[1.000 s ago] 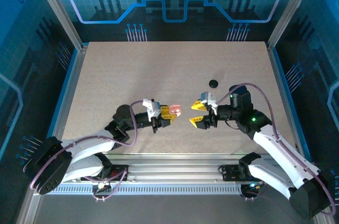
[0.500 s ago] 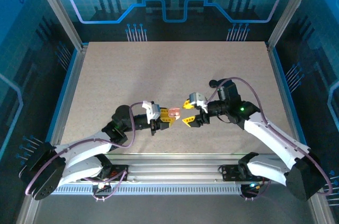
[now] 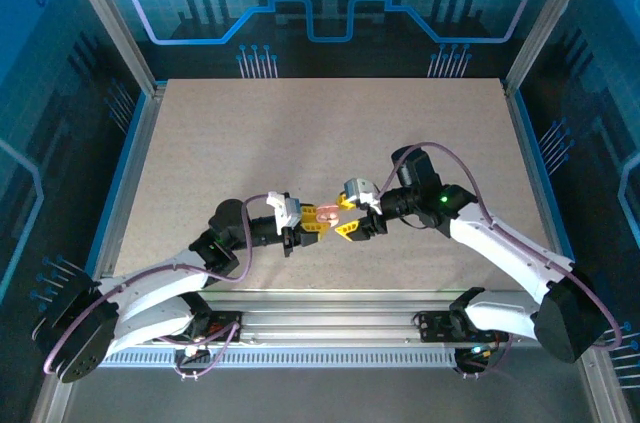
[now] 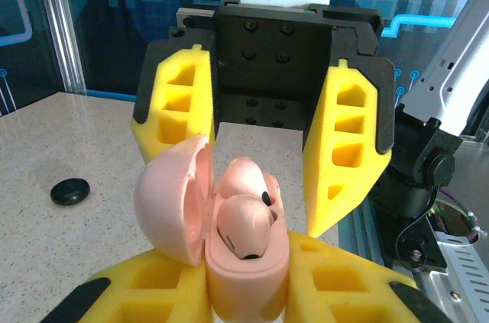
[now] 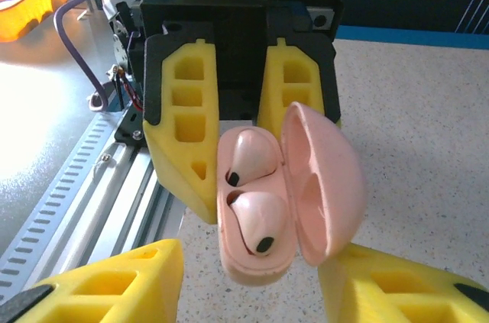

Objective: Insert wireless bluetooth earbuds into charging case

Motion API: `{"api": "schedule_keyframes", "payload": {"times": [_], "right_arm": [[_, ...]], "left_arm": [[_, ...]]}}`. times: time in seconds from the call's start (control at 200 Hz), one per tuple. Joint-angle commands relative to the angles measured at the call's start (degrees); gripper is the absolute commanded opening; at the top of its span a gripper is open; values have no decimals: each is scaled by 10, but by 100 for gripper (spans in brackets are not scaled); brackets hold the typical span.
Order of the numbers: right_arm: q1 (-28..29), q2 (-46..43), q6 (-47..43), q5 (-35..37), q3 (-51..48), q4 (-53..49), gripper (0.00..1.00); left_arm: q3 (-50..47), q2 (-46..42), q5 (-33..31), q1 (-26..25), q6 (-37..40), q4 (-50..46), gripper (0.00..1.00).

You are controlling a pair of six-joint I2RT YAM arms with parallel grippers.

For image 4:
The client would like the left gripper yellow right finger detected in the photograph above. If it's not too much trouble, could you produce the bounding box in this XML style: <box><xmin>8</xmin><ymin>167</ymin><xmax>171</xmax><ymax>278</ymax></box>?
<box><xmin>284</xmin><ymin>230</ymin><xmax>455</xmax><ymax>323</ymax></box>

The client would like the pink earbud charging case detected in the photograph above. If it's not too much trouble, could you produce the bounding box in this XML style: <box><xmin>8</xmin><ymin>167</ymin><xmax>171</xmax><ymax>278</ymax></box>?
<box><xmin>133</xmin><ymin>134</ymin><xmax>290</xmax><ymax>323</ymax></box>

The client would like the right aluminium frame post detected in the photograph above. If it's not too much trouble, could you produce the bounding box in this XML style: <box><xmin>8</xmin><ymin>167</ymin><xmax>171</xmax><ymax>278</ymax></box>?
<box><xmin>32</xmin><ymin>0</ymin><xmax>88</xmax><ymax>95</ymax></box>

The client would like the pink wireless earbud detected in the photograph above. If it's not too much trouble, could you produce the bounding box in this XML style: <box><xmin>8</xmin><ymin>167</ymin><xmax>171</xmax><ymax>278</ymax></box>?
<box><xmin>216</xmin><ymin>195</ymin><xmax>279</xmax><ymax>261</ymax></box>
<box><xmin>219</xmin><ymin>156</ymin><xmax>283</xmax><ymax>210</ymax></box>

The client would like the black round case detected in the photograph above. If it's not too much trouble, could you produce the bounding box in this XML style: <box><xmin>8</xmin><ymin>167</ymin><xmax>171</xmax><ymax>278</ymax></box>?
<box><xmin>50</xmin><ymin>176</ymin><xmax>92</xmax><ymax>207</ymax></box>

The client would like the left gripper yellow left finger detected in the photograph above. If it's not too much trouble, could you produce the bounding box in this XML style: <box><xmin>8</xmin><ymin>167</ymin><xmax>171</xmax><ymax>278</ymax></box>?
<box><xmin>40</xmin><ymin>248</ymin><xmax>213</xmax><ymax>323</ymax></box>

